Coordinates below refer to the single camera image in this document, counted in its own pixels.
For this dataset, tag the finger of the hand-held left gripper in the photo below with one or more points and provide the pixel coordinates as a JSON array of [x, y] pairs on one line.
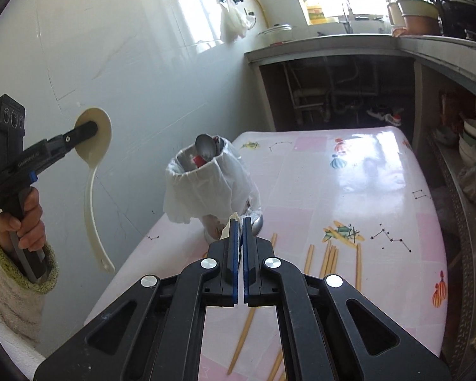
[[83, 131]]

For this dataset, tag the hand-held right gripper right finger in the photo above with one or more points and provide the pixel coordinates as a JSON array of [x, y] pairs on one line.
[[246, 262]]

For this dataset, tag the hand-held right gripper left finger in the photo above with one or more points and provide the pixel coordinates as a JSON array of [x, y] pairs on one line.
[[233, 262]]

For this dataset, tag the beige plastic ladle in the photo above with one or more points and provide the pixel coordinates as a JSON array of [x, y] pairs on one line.
[[103, 147]]

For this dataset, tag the metal utensil holder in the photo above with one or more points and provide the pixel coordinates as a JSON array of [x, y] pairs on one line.
[[211, 225]]

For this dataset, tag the white plastic bag liner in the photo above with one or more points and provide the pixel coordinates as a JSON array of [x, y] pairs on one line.
[[206, 194]]

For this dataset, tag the metal spoon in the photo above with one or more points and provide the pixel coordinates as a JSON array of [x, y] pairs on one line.
[[204, 147]]

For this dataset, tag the person's left hand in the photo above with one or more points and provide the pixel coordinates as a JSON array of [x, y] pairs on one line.
[[33, 226]]

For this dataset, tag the pink printed tablecloth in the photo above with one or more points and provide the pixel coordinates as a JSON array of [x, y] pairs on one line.
[[341, 190]]

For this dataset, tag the sink drain pipes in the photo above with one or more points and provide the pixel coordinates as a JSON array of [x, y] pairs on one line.
[[301, 95]]

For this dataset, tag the hanging white plastic bag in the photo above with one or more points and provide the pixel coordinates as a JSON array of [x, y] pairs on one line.
[[232, 24]]

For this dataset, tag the white sneaker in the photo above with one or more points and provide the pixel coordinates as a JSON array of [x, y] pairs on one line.
[[388, 117]]

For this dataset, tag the steel pot with lid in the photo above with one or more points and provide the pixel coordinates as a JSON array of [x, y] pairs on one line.
[[275, 29]]

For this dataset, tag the crumpled clear plastic bag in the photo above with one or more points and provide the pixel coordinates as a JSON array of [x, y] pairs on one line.
[[472, 182]]

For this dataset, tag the concrete kitchen counter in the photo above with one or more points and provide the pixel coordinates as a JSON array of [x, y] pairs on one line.
[[341, 41]]

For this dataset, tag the yellow container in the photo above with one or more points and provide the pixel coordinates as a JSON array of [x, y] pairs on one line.
[[317, 15]]

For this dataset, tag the metal faucet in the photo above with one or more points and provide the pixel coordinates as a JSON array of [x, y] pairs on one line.
[[347, 24]]

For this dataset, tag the stack of white bowls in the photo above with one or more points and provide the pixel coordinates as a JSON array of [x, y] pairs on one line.
[[474, 139]]

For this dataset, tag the white mug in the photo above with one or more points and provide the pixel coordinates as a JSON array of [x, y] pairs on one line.
[[394, 14]]

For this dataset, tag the black wok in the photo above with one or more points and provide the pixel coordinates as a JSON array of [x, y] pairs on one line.
[[464, 12]]

